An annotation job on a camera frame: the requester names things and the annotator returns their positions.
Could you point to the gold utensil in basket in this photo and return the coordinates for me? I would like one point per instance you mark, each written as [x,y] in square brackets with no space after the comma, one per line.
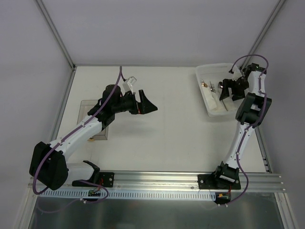
[204,84]

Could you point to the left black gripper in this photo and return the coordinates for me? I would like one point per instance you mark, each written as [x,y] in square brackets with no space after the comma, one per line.
[138,103]

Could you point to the clear smoky plastic box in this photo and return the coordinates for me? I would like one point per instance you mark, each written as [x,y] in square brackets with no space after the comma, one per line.
[94,126]

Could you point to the aluminium mounting rail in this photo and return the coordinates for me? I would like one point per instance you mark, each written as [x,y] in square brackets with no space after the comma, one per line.
[188,181]

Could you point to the white paper napkin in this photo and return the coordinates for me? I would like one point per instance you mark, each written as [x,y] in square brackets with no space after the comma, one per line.
[229,104]

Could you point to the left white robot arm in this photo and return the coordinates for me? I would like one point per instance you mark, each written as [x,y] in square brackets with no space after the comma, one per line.
[49,163]

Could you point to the white perforated plastic basket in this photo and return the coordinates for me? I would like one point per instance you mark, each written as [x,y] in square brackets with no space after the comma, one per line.
[215,73]

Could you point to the black handled steel spoon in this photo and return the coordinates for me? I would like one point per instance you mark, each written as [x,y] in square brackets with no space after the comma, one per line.
[220,85]

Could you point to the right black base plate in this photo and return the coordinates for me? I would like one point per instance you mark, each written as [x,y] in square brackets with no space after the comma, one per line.
[208,181]

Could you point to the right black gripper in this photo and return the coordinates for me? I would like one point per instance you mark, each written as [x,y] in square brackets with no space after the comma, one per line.
[231,86]

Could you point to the silver utensil in basket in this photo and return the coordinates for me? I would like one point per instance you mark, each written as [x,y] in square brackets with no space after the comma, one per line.
[212,87]

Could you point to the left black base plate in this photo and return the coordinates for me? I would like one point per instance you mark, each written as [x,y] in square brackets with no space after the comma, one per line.
[105,179]

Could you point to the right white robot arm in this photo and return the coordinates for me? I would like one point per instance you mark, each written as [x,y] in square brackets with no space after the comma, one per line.
[249,116]

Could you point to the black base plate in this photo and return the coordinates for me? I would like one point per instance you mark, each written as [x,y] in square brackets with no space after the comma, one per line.
[105,179]
[208,181]

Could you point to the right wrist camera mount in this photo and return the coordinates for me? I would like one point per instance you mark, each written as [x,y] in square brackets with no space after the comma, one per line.
[235,74]

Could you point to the white slotted cable duct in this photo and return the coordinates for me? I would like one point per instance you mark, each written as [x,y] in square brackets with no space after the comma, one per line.
[132,194]

